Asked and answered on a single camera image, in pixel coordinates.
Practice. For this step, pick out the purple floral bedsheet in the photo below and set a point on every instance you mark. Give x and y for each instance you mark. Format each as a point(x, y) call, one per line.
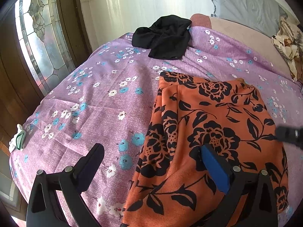
point(109, 100)

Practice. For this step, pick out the orange black floral garment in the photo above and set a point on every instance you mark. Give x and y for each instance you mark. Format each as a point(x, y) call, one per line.
point(171, 186)

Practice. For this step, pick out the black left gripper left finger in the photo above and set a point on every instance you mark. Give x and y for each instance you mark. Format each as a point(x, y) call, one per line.
point(44, 208)

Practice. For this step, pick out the cream brown floral cloth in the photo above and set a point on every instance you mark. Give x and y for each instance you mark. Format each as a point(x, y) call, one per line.
point(288, 42)

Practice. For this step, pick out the pink mattress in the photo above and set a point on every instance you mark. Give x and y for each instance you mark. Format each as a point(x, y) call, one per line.
point(251, 38)

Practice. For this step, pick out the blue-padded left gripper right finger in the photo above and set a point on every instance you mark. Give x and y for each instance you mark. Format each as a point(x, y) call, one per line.
point(259, 208)

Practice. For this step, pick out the grey pillow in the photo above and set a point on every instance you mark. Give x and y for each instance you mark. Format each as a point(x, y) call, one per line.
point(260, 15)

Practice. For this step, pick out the black crumpled garment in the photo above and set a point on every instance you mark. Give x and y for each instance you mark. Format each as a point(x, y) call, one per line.
point(167, 38)

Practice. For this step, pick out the dark wooden glass door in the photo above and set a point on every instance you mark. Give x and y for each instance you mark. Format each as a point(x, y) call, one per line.
point(42, 41)

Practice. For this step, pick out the white green small cloth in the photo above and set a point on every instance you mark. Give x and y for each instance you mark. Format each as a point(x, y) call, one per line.
point(17, 142)

